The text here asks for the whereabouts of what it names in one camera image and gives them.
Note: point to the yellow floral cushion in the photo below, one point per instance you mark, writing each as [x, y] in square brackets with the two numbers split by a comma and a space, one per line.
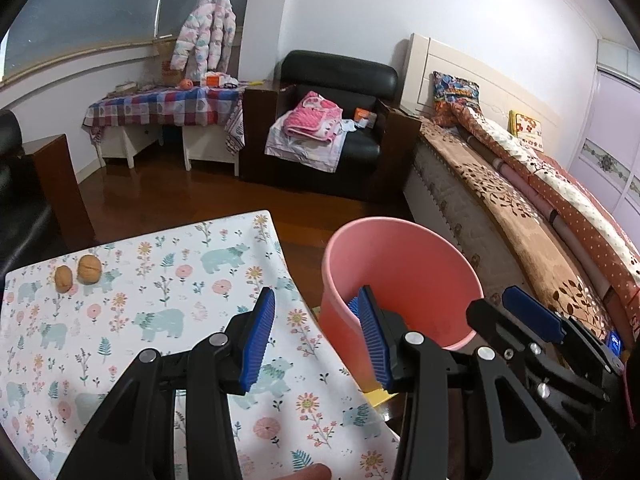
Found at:
[525, 127]

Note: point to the floral tablecloth table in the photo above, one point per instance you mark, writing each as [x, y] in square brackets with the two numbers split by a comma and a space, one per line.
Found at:
[150, 260]

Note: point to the brown walnut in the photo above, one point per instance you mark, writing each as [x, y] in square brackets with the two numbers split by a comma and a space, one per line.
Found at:
[89, 270]
[63, 278]

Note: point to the cream bed headboard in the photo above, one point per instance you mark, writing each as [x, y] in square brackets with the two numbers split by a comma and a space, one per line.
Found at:
[450, 55]

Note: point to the bed with patterned blankets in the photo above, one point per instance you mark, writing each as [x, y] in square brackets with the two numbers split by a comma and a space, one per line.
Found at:
[510, 210]

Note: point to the pink plastic bucket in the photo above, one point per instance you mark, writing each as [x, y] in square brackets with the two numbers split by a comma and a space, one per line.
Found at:
[400, 260]

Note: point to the beige mattress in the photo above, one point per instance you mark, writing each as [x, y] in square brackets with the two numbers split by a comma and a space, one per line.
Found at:
[450, 210]

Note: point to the small orange box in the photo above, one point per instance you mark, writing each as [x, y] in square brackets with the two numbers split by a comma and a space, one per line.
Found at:
[362, 114]

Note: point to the black armchair with wooden arms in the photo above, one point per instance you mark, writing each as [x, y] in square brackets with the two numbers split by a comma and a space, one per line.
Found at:
[340, 72]
[20, 220]

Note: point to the person's left hand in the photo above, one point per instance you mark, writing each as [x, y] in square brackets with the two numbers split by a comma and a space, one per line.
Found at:
[312, 472]

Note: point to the pink patterned puffer jacket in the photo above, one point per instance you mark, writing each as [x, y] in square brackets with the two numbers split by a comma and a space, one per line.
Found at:
[200, 30]

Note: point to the colourful printed pillow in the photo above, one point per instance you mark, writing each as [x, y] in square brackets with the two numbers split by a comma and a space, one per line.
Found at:
[455, 95]

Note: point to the pink clothes pile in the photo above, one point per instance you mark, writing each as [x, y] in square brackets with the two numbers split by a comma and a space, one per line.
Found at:
[300, 152]

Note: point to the lilac wardrobe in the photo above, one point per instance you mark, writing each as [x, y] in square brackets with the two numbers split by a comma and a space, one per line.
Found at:
[615, 110]

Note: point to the pink blanket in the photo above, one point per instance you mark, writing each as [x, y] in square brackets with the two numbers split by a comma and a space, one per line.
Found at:
[310, 117]

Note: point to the red floral quilt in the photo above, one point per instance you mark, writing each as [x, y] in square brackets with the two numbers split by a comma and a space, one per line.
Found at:
[575, 200]

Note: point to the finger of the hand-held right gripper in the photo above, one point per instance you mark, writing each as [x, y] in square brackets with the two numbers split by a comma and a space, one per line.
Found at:
[532, 312]
[492, 320]

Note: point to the orange ball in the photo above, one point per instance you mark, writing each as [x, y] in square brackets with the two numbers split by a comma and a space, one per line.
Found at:
[186, 84]

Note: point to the plaid cloth side table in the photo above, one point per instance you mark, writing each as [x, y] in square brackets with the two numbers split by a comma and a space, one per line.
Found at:
[165, 105]

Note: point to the yellow box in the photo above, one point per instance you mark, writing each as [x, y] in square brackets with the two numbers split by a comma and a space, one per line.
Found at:
[380, 396]

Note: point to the orange and white box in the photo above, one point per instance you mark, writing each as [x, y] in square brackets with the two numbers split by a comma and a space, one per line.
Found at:
[215, 80]

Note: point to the white side table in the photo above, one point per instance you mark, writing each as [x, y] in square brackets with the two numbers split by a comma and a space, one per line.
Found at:
[210, 145]

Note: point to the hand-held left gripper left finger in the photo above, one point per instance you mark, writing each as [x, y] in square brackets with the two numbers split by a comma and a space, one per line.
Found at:
[257, 345]

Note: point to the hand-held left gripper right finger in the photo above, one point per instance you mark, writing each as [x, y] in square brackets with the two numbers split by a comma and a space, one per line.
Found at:
[375, 342]

